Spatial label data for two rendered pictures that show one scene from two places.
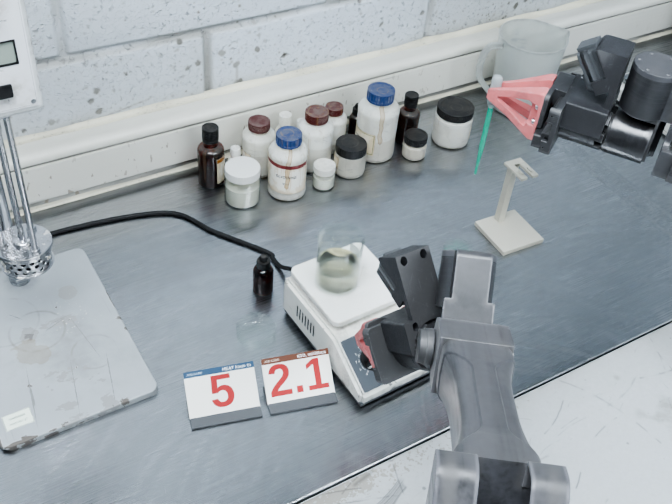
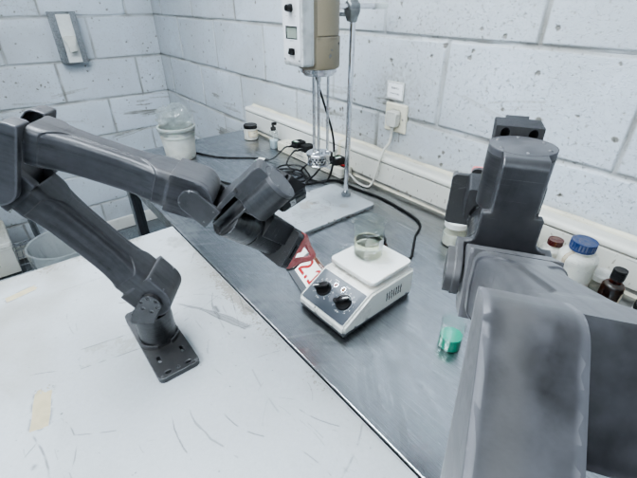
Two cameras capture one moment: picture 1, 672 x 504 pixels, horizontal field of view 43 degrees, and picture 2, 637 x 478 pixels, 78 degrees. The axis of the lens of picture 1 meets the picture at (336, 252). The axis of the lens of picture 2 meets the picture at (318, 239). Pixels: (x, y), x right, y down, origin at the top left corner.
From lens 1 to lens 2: 1.02 m
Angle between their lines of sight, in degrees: 66
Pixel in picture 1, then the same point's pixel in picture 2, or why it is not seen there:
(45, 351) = (307, 207)
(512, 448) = (46, 126)
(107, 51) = (455, 133)
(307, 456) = (263, 287)
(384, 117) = (566, 258)
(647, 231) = not seen: outside the picture
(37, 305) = (333, 201)
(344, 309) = (343, 259)
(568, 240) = not seen: hidden behind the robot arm
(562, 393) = (347, 426)
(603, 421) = (323, 461)
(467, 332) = (190, 167)
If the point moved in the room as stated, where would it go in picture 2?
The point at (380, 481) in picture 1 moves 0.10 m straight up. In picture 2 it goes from (248, 318) to (243, 277)
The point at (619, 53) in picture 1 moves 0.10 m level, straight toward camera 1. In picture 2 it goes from (502, 122) to (398, 116)
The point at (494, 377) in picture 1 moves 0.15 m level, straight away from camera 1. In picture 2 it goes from (129, 153) to (232, 161)
